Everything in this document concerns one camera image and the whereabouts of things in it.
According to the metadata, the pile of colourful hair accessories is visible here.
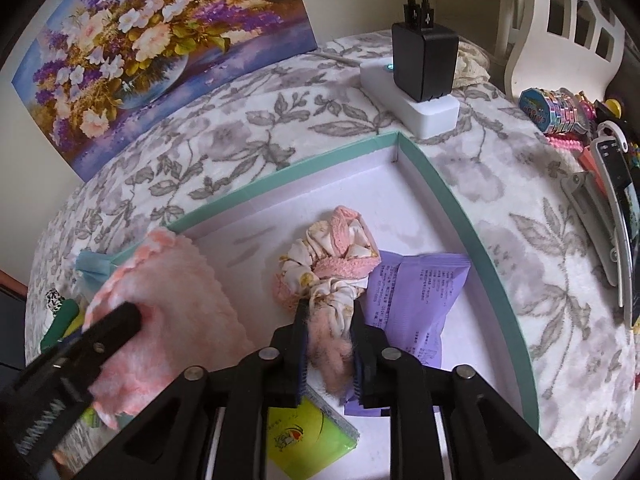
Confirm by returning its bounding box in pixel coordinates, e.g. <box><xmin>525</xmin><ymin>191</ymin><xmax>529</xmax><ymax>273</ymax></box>
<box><xmin>517</xmin><ymin>85</ymin><xmax>640</xmax><ymax>331</ymax></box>

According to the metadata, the white chair back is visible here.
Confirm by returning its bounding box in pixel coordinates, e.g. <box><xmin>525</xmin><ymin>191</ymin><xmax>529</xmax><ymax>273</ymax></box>
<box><xmin>492</xmin><ymin>0</ymin><xmax>626</xmax><ymax>106</ymax></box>

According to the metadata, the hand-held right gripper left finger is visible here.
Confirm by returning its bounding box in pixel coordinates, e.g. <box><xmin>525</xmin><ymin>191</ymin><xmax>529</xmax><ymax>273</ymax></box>
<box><xmin>80</xmin><ymin>300</ymin><xmax>311</xmax><ymax>480</ymax></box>

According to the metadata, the floral still life painting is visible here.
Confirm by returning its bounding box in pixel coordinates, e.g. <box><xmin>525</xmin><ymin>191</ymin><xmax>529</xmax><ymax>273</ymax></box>
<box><xmin>11</xmin><ymin>0</ymin><xmax>317</xmax><ymax>182</ymax></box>

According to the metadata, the grey floral blanket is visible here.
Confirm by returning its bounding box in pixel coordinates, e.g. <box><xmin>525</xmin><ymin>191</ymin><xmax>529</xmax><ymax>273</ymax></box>
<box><xmin>25</xmin><ymin>30</ymin><xmax>640</xmax><ymax>480</ymax></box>

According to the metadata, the blue face mask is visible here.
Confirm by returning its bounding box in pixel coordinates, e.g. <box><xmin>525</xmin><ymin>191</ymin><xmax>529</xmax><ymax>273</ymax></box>
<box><xmin>75</xmin><ymin>250</ymin><xmax>118</xmax><ymax>286</ymax></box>

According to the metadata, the black charger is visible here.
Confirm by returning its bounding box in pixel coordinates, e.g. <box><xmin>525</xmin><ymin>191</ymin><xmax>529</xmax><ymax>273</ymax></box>
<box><xmin>391</xmin><ymin>21</ymin><xmax>460</xmax><ymax>103</ymax></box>

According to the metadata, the pink floral fuzzy scrunchie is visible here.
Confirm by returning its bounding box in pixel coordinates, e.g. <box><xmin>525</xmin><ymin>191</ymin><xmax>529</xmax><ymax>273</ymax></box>
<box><xmin>272</xmin><ymin>205</ymin><xmax>383</xmax><ymax>406</ymax></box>

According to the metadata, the green and yellow sponge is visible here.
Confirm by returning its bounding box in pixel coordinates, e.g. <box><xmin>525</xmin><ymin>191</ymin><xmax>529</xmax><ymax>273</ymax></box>
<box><xmin>40</xmin><ymin>297</ymin><xmax>86</xmax><ymax>353</ymax></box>

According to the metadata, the pink striped fuzzy cloth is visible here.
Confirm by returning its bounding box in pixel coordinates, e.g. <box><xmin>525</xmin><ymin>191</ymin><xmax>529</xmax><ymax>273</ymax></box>
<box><xmin>52</xmin><ymin>227</ymin><xmax>256</xmax><ymax>431</ymax></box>

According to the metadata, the lime green wipes packet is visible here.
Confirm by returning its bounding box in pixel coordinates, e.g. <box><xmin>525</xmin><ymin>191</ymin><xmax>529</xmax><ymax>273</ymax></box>
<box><xmin>266</xmin><ymin>385</ymin><xmax>360</xmax><ymax>480</ymax></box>

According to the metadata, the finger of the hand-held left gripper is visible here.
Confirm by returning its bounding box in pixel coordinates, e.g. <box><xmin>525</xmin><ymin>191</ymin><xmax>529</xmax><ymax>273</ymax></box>
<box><xmin>30</xmin><ymin>301</ymin><xmax>143</xmax><ymax>377</ymax></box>

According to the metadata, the purple packet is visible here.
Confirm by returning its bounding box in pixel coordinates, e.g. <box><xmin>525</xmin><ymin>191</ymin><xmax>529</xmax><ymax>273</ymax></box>
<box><xmin>345</xmin><ymin>252</ymin><xmax>472</xmax><ymax>417</ymax></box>

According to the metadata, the white power strip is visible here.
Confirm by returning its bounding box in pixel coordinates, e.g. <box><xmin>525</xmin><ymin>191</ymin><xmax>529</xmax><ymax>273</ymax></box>
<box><xmin>360</xmin><ymin>60</ymin><xmax>461</xmax><ymax>140</ymax></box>

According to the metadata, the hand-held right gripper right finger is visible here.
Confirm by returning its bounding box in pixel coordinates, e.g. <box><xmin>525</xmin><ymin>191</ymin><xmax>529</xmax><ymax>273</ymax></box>
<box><xmin>348</xmin><ymin>300</ymin><xmax>583</xmax><ymax>480</ymax></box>

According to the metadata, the dark cabinet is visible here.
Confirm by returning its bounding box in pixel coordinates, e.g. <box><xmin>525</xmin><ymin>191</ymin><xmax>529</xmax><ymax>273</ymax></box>
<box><xmin>0</xmin><ymin>270</ymin><xmax>31</xmax><ymax>376</ymax></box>

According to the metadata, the teal rimmed white box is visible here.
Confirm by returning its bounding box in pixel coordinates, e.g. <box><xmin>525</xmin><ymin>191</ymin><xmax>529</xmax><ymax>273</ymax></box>
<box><xmin>107</xmin><ymin>130</ymin><xmax>541</xmax><ymax>480</ymax></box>

